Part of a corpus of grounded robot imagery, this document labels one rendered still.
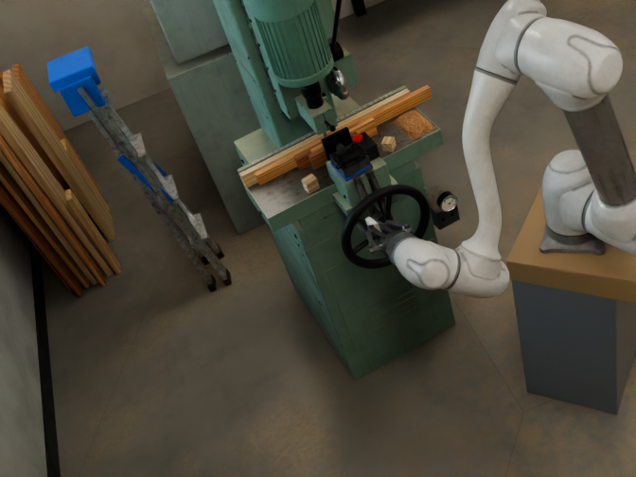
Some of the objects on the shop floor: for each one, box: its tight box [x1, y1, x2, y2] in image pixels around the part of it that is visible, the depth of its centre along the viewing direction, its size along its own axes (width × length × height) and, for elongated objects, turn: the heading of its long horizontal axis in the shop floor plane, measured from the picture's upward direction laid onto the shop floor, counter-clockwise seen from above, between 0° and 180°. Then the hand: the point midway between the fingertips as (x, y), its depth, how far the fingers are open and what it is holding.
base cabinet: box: [241, 162, 456, 380], centre depth 307 cm, size 45×58×71 cm
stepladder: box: [47, 46, 232, 292], centre depth 329 cm, size 27×25×116 cm
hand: (373, 225), depth 231 cm, fingers closed
